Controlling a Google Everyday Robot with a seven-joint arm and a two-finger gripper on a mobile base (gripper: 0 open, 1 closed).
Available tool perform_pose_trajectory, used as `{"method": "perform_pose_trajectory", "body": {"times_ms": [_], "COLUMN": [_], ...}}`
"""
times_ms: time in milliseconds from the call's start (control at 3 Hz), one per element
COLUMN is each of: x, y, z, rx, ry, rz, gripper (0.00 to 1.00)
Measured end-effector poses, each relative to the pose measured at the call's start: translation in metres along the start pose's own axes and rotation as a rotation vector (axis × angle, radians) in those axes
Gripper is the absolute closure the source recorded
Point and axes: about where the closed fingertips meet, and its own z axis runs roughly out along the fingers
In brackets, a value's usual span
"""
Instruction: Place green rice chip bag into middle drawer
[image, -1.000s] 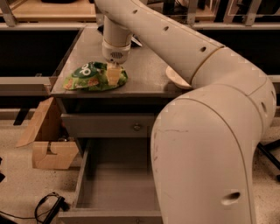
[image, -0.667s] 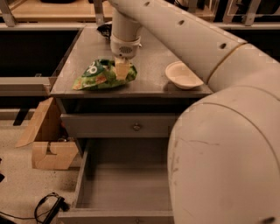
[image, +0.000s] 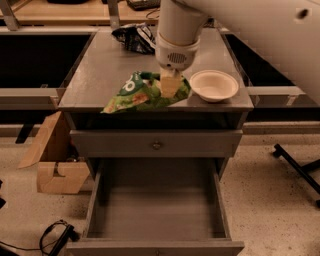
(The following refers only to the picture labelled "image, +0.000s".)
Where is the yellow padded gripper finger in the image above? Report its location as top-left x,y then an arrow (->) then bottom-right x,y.
160,69 -> 182,98

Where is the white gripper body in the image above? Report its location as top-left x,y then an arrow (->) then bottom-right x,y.
155,33 -> 200,71

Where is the green rice chip bag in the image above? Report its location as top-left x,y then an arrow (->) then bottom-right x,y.
102,71 -> 191,114

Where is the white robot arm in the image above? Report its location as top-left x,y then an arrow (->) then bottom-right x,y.
156,0 -> 320,103

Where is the dark blue chip bag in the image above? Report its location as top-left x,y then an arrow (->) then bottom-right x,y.
112,23 -> 156,54

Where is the grey drawer cabinet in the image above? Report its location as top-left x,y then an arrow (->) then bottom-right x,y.
59,28 -> 253,175

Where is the closed drawer with brass knob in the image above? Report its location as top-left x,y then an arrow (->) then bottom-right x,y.
70,130 -> 242,158

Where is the open bottom drawer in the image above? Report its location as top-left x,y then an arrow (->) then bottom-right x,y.
67,158 -> 244,256

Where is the white paper bowl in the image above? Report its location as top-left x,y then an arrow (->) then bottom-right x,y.
189,70 -> 239,103

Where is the black keyboard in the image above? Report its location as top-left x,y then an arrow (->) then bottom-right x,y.
126,0 -> 161,11

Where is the black metal stand leg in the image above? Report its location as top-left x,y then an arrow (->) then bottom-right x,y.
272,144 -> 320,194

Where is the wooden desk in background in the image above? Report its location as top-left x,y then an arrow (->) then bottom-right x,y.
7,0 -> 160,26

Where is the black cable on floor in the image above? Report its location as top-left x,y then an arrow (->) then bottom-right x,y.
0,219 -> 80,256

